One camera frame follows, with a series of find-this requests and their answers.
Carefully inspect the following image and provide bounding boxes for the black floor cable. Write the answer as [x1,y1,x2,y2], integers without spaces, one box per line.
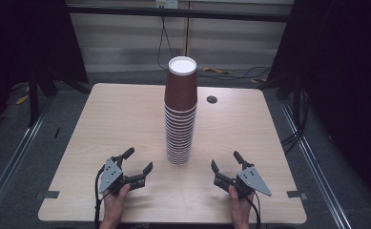
[196,65,273,81]

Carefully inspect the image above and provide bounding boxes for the thin black hanging cable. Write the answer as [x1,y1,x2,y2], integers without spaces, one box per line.
[155,8,175,71]

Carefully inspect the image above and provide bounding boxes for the black metal stand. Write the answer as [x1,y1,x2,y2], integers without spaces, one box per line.
[27,68,93,128]

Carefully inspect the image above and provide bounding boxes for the bundle of black cables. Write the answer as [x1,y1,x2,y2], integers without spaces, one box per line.
[280,73,312,155]

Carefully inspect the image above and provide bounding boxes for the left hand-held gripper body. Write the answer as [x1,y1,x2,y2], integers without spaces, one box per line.
[97,156,147,196]

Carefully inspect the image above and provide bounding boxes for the metal floor rail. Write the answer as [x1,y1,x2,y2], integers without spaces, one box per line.
[0,100,53,221]
[279,100,353,229]

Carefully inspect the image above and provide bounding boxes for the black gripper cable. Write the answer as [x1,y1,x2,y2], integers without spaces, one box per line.
[93,165,108,229]
[245,190,262,229]

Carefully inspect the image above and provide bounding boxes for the black curtain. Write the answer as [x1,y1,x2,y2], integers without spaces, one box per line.
[266,0,371,212]
[0,0,90,144]

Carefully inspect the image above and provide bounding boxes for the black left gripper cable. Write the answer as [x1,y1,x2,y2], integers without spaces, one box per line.
[93,165,108,229]

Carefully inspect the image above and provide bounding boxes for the white wall power outlet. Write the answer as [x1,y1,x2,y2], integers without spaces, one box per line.
[155,0,179,10]

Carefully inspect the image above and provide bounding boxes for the stack of brown paper cups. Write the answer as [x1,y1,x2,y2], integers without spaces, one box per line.
[163,55,198,166]

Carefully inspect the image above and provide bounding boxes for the person's left hand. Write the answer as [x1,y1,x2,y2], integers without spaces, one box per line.
[102,183,132,222]

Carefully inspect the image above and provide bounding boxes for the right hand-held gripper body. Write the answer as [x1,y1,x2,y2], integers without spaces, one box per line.
[213,166,273,200]

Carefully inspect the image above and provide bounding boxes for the person's right hand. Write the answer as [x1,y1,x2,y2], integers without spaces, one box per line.
[227,185,255,223]

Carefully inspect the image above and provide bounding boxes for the black horizontal bar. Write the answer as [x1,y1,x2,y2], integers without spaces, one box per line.
[66,4,293,24]

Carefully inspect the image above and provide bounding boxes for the grey tape strip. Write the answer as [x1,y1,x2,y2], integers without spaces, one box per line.
[286,189,308,201]
[33,190,61,200]

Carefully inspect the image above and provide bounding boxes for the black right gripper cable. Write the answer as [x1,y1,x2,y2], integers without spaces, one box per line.
[245,190,262,229]

